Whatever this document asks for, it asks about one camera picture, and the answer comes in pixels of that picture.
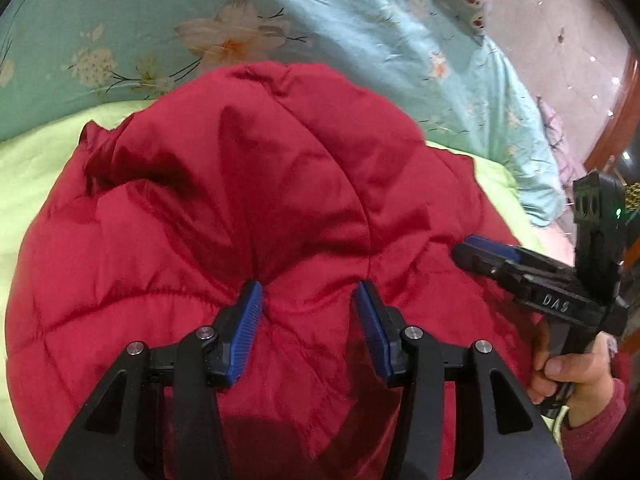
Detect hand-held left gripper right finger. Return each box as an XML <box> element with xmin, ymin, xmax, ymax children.
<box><xmin>352</xmin><ymin>280</ymin><xmax>571</xmax><ymax>480</ymax></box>

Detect pink plaid cloth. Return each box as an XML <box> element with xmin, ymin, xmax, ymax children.
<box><xmin>535</xmin><ymin>95</ymin><xmax>588</xmax><ymax>211</ymax></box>

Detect pale pink bedsheet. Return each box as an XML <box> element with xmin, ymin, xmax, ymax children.
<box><xmin>540</xmin><ymin>210</ymin><xmax>578</xmax><ymax>266</ymax></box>

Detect person's right forearm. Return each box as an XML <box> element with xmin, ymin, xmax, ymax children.
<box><xmin>559</xmin><ymin>377</ymin><xmax>635</xmax><ymax>480</ymax></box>

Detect red quilted jacket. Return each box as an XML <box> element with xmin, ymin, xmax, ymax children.
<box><xmin>5</xmin><ymin>61</ymin><xmax>551</xmax><ymax>480</ymax></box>

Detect green bedsheet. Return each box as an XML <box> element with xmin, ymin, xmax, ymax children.
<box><xmin>0</xmin><ymin>100</ymin><xmax>576</xmax><ymax>480</ymax></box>

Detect teal floral quilt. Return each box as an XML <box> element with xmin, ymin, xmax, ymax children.
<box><xmin>0</xmin><ymin>0</ymin><xmax>563</xmax><ymax>228</ymax></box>

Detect wooden furniture frame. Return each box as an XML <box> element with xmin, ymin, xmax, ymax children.
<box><xmin>585</xmin><ymin>55</ymin><xmax>640</xmax><ymax>181</ymax></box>

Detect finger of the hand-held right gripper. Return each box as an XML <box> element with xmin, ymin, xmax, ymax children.
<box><xmin>451</xmin><ymin>241</ymin><xmax>531</xmax><ymax>288</ymax></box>
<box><xmin>469</xmin><ymin>235</ymin><xmax>571</xmax><ymax>273</ymax></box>

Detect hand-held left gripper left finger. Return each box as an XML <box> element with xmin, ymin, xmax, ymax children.
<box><xmin>44</xmin><ymin>280</ymin><xmax>264</xmax><ymax>480</ymax></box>

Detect person's right hand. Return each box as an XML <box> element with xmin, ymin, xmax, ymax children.
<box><xmin>530</xmin><ymin>320</ymin><xmax>617</xmax><ymax>428</ymax></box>

